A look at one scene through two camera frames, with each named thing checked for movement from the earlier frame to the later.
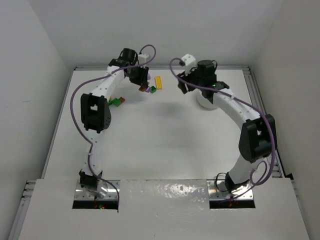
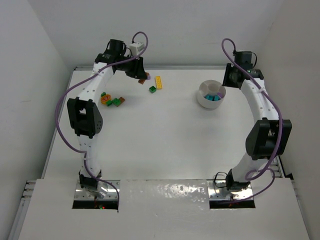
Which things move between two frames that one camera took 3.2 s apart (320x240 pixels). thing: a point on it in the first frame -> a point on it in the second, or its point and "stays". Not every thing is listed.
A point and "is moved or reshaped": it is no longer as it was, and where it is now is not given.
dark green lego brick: x=153 y=89 stays
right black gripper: x=185 y=80 -> x=227 y=75
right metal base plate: x=218 y=189 stays
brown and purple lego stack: x=146 y=88 is moved or reshaped
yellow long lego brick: x=158 y=82 stays
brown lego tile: x=122 y=99 stays
